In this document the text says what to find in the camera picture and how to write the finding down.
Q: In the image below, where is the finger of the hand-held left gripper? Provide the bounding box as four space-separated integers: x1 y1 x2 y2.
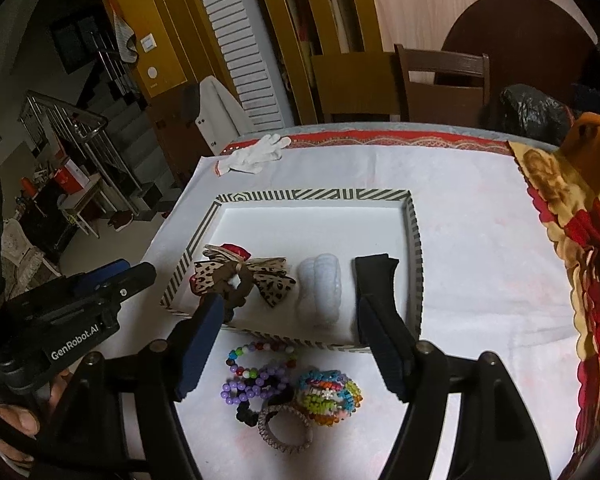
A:
82 262 157 311
72 259 131 295

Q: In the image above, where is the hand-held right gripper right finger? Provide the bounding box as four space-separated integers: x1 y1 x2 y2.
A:
356 296 554 480

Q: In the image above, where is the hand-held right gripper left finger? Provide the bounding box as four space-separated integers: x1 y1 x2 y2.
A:
35 293 228 480

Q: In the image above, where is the striped rim white tray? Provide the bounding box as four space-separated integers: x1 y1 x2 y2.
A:
160 189 425 353

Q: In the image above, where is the person's left hand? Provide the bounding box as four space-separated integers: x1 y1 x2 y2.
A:
0 367 76 476

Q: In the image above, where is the black scrunchie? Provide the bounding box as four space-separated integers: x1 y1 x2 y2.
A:
235 389 297 427

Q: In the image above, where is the small white side table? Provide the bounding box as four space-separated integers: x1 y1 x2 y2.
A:
60 172 107 239

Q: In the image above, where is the black headband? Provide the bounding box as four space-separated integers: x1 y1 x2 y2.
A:
352 255 401 313

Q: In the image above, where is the white ornate armchair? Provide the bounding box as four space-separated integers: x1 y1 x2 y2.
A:
0 217 62 297

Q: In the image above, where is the pale blue hair claw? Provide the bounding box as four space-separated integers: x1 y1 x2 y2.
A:
296 254 344 329

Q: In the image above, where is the red box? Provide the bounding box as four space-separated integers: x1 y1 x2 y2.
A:
50 157 89 194

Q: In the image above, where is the leopard bow brown scrunchie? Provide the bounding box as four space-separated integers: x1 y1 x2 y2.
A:
189 245 298 322

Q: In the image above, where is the red hair clip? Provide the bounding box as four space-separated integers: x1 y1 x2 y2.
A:
215 243 253 262

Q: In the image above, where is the white table cloth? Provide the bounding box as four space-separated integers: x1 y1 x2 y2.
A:
142 132 583 480

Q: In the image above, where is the metal stair railing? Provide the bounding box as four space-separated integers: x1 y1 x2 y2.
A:
20 89 142 217

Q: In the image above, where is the white work glove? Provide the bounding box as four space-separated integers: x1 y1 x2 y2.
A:
215 134 292 177

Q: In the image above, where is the white jacket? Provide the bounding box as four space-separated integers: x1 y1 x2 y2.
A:
198 76 254 157

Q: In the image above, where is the red patterned table cloth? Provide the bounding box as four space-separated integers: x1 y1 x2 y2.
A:
220 127 517 159

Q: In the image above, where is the dark framed picture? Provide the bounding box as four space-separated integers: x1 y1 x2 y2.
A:
50 15 104 74

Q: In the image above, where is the hanging checked cloth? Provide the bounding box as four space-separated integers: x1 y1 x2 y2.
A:
111 9 139 64

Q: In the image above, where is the printed floral blanket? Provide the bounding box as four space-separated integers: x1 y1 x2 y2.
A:
507 112 600 473

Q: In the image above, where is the white louvred door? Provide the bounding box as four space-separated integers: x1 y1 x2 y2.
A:
187 0 287 132

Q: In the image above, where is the light wooden chair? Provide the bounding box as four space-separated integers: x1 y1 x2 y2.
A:
310 51 402 124

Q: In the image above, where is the black plastic bag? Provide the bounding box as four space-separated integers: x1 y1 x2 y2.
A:
480 84 577 147

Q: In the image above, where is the dark wooden chair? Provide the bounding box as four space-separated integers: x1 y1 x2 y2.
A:
394 44 492 124

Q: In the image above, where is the round dark wooden table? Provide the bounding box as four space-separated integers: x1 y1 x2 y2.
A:
440 0 599 111

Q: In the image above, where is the multicolour round bead bracelet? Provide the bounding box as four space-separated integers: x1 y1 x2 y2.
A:
226 341 299 379

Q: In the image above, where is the purple bead bracelet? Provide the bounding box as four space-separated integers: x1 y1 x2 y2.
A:
221 364 292 402

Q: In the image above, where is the bundle of neon bead bracelets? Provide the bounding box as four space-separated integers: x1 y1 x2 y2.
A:
295 369 365 429

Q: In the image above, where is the grey spiral hair tie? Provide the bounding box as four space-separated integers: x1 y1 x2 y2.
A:
257 404 315 454

